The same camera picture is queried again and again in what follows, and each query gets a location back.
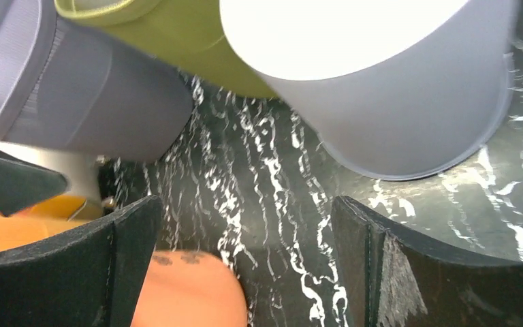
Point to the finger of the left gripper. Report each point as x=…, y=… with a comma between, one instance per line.
x=24, y=184

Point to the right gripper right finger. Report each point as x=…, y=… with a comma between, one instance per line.
x=396, y=276

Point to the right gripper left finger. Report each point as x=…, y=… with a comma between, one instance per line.
x=91, y=275

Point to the light grey round bucket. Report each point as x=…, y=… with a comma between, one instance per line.
x=396, y=90

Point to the orange round plastic bucket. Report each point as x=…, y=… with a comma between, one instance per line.
x=190, y=288

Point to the yellow mesh basket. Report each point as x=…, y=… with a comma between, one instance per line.
x=46, y=219

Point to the grey mesh basket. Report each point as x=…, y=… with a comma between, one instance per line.
x=71, y=88

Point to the olive green mesh basket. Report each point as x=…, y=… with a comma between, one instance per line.
x=186, y=34

